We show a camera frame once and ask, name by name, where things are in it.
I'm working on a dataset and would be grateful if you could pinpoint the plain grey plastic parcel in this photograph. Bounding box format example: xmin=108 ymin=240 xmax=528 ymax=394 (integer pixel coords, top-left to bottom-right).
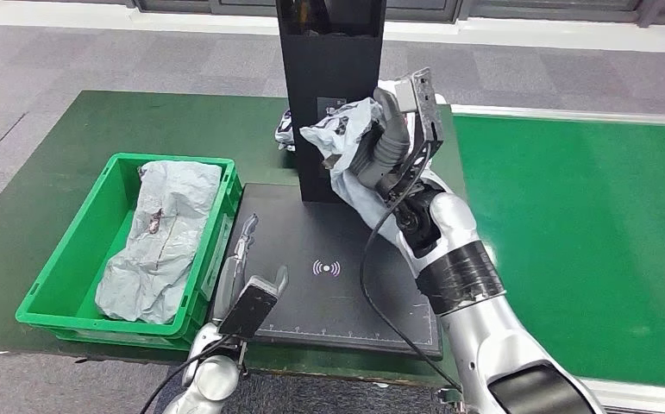
xmin=94 ymin=160 xmax=223 ymax=326

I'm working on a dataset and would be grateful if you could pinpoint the pale conveyor frame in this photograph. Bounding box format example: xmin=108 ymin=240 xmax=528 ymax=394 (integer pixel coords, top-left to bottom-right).
xmin=437 ymin=103 xmax=665 ymax=414

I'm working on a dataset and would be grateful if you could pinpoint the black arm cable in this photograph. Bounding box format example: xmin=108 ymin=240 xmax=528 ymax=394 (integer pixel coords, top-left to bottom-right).
xmin=137 ymin=334 xmax=236 ymax=414
xmin=359 ymin=142 xmax=465 ymax=395

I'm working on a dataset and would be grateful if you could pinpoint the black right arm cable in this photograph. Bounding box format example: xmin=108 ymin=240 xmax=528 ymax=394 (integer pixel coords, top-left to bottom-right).
xmin=359 ymin=142 xmax=465 ymax=395

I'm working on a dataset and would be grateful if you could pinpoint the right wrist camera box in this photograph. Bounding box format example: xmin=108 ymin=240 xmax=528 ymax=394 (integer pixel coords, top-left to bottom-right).
xmin=386 ymin=67 xmax=445 ymax=201

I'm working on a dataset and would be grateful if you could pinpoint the green conveyor belt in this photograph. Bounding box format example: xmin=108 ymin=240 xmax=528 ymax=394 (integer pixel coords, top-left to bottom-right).
xmin=452 ymin=114 xmax=665 ymax=392

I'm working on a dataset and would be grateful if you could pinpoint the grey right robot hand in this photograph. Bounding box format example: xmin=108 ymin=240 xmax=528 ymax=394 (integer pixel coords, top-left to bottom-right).
xmin=348 ymin=86 xmax=411 ymax=192

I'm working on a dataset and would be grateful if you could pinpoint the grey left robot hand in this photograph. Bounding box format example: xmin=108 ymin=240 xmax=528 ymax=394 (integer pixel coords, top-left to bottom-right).
xmin=211 ymin=214 xmax=291 ymax=327

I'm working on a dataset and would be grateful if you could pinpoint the black inbound scanning machine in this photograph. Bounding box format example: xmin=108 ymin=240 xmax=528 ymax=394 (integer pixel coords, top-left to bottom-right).
xmin=209 ymin=0 xmax=444 ymax=361

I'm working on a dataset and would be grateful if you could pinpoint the metal clamp bracket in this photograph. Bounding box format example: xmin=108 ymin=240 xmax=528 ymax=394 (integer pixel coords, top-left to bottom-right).
xmin=437 ymin=388 xmax=470 ymax=412

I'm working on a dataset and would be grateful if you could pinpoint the grey parcel with black print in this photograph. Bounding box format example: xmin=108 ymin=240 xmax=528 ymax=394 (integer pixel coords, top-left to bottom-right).
xmin=299 ymin=97 xmax=419 ymax=253

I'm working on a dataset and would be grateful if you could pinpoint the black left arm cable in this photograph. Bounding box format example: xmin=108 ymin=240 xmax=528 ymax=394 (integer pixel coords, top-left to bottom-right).
xmin=137 ymin=334 xmax=236 ymax=414

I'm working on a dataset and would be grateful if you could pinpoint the white parcel with dark print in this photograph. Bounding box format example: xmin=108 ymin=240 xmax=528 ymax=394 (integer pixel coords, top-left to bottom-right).
xmin=274 ymin=110 xmax=298 ymax=153

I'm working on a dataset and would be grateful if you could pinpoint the green plastic crate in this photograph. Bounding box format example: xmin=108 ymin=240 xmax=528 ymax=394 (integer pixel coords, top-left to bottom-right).
xmin=15 ymin=152 xmax=243 ymax=351

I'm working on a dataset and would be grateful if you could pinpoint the black yellow label sticker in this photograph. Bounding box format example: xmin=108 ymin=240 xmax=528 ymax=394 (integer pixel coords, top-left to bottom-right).
xmin=316 ymin=97 xmax=348 ymax=118

